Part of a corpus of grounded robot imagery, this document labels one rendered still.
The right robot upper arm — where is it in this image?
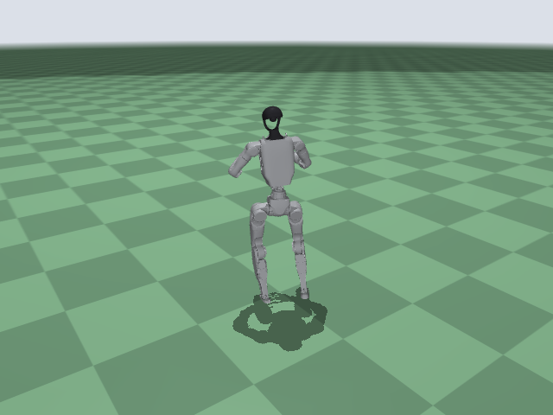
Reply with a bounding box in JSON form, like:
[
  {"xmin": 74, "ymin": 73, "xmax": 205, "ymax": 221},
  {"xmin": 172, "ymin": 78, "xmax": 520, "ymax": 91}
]
[{"xmin": 291, "ymin": 136, "xmax": 311, "ymax": 169}]

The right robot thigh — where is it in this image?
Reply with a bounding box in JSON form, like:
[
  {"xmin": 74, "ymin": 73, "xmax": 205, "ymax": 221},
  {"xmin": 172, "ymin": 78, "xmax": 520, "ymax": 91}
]
[{"xmin": 288, "ymin": 201, "xmax": 303, "ymax": 254}]

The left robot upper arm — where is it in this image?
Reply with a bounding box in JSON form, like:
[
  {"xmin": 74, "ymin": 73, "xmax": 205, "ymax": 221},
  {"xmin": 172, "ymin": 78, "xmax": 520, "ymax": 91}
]
[{"xmin": 228, "ymin": 141, "xmax": 261, "ymax": 178}]

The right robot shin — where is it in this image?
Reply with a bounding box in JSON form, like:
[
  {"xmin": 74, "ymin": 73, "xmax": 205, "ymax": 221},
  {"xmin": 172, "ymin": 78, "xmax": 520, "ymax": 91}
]
[{"xmin": 295, "ymin": 240, "xmax": 307, "ymax": 293}]

